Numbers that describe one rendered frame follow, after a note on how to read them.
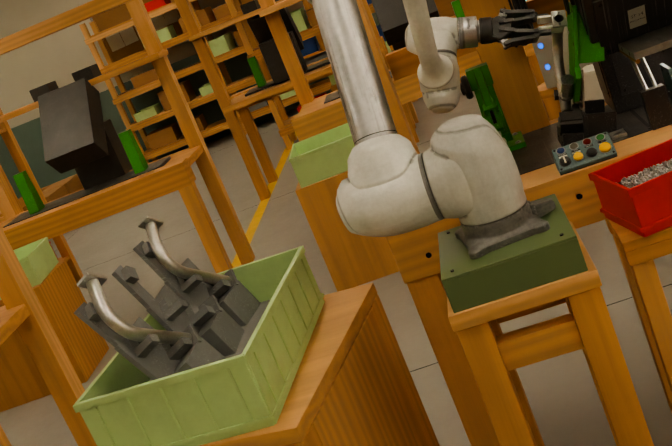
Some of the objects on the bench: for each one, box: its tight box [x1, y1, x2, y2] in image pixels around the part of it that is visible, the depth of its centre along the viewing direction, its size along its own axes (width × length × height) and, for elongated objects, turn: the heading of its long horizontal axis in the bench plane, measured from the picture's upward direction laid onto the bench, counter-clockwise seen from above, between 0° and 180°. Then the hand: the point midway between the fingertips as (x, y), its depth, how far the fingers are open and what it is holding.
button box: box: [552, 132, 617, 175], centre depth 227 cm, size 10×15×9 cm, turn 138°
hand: (550, 24), depth 248 cm, fingers closed on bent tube, 3 cm apart
